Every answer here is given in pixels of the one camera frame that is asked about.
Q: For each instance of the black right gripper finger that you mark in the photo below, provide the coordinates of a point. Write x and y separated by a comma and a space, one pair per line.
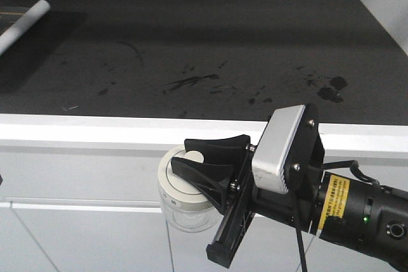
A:
228, 151
212, 180

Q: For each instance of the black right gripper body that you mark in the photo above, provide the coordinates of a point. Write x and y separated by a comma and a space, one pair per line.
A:
295, 209

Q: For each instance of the glass jar with white lid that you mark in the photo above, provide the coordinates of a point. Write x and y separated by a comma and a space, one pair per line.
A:
183, 205

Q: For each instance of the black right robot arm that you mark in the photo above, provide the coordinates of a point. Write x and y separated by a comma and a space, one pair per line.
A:
334, 201

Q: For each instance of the white fume hood base cabinet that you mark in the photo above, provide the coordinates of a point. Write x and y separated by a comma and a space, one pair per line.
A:
80, 194

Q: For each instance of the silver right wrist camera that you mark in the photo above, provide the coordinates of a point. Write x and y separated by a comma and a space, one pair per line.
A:
286, 148

